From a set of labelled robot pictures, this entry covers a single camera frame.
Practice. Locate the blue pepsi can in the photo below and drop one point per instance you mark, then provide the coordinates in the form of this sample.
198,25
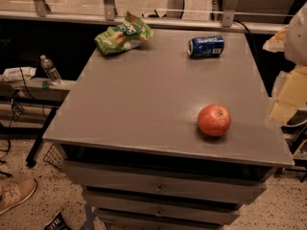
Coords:
205,46

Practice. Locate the red apple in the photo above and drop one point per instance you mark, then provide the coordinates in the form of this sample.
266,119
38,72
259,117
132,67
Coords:
214,120

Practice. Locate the grey drawer cabinet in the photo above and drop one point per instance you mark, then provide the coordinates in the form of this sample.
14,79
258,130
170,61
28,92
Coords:
128,132

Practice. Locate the clear plastic water bottle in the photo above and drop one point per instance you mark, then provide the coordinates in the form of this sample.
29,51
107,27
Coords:
50,70

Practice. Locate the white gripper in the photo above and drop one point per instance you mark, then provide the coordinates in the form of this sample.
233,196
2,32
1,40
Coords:
297,37

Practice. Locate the black wire basket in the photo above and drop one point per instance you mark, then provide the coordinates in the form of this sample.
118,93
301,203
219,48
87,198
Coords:
53,158

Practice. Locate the tan shoe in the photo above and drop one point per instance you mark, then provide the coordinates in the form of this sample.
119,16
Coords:
16,194

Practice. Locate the black snack packet on floor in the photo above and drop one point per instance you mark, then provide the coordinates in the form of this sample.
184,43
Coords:
57,223

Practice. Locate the low grey shelf bench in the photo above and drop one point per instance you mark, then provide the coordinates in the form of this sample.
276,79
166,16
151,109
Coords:
35,98

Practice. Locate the white tissue pack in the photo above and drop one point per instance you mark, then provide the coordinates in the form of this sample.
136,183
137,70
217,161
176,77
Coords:
18,74

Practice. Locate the green chip bag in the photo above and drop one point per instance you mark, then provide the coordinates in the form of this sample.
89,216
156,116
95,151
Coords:
123,37

